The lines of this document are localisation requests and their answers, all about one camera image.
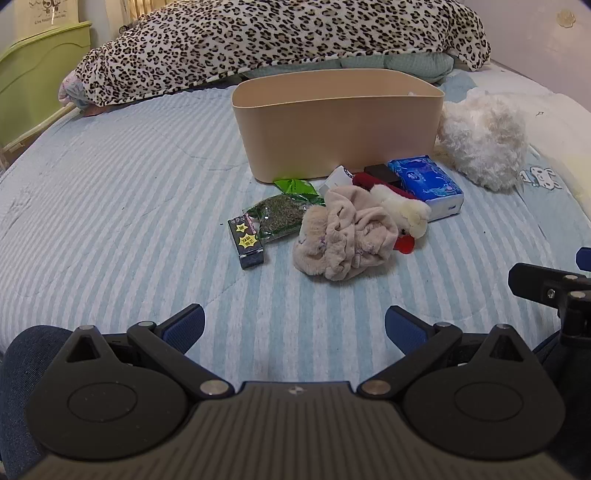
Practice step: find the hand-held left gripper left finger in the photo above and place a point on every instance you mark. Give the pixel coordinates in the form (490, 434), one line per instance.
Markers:
(185, 326)

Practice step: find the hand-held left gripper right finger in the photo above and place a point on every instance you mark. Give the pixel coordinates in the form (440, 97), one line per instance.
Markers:
(405, 328)

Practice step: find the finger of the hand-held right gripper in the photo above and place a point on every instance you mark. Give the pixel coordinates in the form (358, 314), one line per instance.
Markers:
(584, 258)
(549, 282)

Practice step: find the black box with yellow stickers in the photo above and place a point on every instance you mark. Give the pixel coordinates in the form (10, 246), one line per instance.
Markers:
(247, 242)

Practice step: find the beige fuzzy cloth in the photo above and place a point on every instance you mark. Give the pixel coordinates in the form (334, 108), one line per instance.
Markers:
(344, 235)

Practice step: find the person's right leg in jeans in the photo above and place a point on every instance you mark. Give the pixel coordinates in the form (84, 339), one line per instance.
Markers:
(575, 392)

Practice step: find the person's leg in jeans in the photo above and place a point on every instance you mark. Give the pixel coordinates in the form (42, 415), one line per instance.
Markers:
(575, 392)
(21, 397)

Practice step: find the white and red plush toy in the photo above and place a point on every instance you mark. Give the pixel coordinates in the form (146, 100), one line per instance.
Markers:
(406, 210)

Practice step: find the cream pillow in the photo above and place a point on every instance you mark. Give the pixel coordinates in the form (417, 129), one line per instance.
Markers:
(565, 138)

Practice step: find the blue striped bed cover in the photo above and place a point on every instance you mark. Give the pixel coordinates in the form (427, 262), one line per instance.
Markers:
(129, 194)

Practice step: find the green packet of dried herbs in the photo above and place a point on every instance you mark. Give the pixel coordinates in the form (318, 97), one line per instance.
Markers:
(277, 214)

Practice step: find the blue tissue packet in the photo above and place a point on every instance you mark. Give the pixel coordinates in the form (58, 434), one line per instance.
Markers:
(427, 182)

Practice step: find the dark brown small box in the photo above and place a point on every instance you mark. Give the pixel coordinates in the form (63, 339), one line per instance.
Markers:
(381, 174)

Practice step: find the white fluffy plush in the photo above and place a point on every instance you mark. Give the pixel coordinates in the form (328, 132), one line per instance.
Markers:
(482, 138)

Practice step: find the white small box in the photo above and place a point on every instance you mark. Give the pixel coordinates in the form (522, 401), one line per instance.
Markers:
(339, 179)

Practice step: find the person's left leg in jeans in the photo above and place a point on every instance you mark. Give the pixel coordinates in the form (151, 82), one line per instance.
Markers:
(21, 397)

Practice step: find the beige plastic storage basket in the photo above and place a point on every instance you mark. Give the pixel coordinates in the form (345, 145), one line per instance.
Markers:
(334, 134)

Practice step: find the teal pillow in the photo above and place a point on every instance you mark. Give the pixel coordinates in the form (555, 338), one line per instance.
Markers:
(406, 64)

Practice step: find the pink cloth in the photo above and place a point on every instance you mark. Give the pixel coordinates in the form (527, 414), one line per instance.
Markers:
(69, 87)

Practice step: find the leopard print blanket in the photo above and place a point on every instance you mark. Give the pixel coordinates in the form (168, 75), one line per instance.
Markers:
(258, 41)

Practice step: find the green wooden headboard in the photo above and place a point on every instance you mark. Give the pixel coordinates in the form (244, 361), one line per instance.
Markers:
(34, 74)

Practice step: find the flower wall sticker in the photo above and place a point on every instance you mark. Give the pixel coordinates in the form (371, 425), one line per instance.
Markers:
(565, 19)

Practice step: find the white bed rail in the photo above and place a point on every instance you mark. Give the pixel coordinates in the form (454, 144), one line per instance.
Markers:
(39, 131)

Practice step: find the wall poster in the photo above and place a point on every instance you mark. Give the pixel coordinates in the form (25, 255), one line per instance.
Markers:
(48, 11)

